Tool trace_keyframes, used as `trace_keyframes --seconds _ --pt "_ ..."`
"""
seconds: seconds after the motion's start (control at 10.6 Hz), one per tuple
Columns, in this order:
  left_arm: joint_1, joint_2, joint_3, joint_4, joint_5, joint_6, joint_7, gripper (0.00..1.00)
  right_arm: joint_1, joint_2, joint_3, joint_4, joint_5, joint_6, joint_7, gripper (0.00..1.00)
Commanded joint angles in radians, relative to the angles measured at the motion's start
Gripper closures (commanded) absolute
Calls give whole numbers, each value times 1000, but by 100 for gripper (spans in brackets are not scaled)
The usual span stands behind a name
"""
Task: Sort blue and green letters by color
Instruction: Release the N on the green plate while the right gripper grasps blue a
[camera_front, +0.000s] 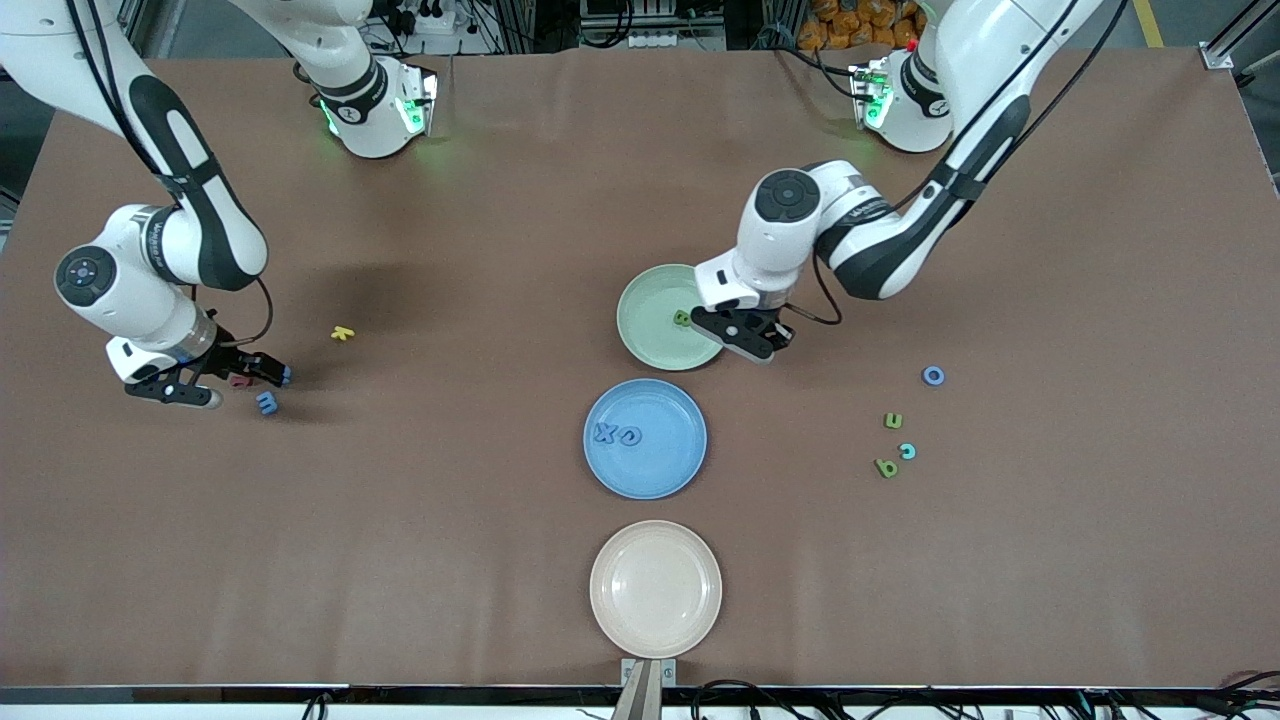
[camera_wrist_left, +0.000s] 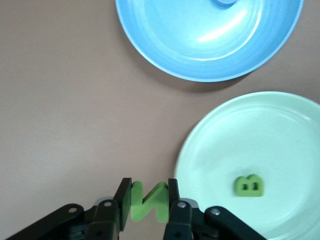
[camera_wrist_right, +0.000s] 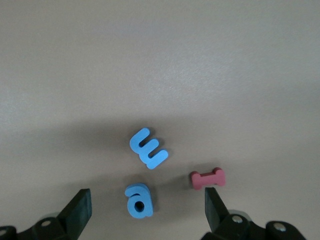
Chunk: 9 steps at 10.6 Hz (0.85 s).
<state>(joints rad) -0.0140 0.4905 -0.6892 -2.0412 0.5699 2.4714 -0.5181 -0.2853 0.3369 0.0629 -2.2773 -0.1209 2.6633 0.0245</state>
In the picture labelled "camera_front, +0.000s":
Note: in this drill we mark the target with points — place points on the blue foam letter X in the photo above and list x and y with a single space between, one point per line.
605 433

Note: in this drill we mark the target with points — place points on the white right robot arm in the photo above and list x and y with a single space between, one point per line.
140 310

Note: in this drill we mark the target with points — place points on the blue foam letter m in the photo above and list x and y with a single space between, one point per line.
266 404

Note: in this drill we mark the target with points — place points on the pale green plate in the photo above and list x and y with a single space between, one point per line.
650 300

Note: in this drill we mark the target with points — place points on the aluminium corner bracket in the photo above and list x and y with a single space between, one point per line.
1218 55

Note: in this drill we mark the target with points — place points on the white power strip black plugs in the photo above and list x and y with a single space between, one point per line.
440 20

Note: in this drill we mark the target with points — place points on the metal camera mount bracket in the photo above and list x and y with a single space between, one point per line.
648 690

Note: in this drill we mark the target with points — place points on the green foam letter q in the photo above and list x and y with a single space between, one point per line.
885 468

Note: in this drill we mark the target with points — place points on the blue foam letter e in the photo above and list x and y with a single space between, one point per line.
623 437

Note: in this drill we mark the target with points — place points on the brown table cover sheet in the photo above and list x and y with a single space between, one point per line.
450 550

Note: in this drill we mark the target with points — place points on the pale cream plate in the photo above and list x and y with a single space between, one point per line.
655 590

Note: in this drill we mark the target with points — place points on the pile of orange fruit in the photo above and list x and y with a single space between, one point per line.
850 25

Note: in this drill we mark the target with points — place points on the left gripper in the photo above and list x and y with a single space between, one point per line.
779 323

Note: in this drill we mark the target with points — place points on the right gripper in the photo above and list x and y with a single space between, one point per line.
233 361

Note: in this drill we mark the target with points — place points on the blue foam letter O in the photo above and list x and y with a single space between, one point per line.
926 377

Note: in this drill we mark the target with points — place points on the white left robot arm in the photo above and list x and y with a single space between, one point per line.
775 250

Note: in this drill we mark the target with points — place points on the blue plate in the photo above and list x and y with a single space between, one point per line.
660 470

